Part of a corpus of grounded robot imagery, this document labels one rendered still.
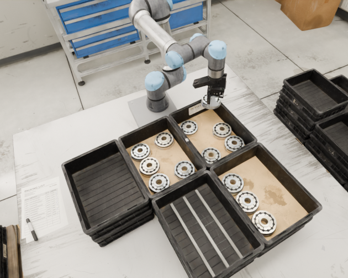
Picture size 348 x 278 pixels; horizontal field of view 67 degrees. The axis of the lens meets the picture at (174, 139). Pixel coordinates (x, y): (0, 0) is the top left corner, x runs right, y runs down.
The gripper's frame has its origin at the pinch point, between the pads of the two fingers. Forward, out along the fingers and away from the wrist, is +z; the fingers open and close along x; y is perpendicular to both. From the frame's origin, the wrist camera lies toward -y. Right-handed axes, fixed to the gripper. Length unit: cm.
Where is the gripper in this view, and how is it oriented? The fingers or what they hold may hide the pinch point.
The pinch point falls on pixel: (209, 103)
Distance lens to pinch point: 139.7
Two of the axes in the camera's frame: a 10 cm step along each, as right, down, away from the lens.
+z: 0.6, 5.9, 8.0
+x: 2.7, -7.8, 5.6
